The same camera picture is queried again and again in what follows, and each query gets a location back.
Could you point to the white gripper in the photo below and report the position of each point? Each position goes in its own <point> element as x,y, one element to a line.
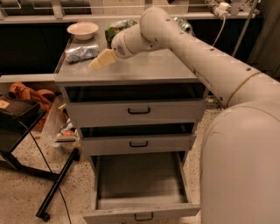
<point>120,45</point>

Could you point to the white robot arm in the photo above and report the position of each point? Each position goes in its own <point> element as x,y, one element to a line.
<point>240,155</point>

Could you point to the grey top drawer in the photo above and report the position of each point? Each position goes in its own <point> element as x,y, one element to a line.
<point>118,105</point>

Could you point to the grey drawer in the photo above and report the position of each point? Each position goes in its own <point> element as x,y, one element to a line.
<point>140,188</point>
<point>130,139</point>
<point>118,105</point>

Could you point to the grey drawer cabinet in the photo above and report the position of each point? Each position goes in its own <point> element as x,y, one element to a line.
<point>151,67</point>

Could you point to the grey middle drawer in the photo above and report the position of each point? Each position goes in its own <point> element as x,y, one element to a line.
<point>130,139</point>

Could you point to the green soda can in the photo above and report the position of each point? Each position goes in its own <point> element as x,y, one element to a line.
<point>183,24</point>

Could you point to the grey bottom drawer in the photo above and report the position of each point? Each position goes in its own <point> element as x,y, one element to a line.
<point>140,188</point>

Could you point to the green chip bag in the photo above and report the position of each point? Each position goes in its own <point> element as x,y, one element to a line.
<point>117,27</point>

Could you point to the white bowl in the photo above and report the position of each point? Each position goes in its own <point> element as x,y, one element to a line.
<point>83,30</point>

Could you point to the orange bag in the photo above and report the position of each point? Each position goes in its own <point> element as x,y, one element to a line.
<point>44,97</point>

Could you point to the clear plastic bag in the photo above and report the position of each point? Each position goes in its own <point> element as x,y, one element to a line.
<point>58,131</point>

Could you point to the black cart stand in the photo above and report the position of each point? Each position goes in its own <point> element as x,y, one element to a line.
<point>17,119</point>

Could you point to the metal pole with clamp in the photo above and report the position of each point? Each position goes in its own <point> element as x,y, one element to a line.
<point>245,27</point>

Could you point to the grey side shelf rail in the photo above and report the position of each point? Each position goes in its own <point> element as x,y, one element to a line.
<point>40,77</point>

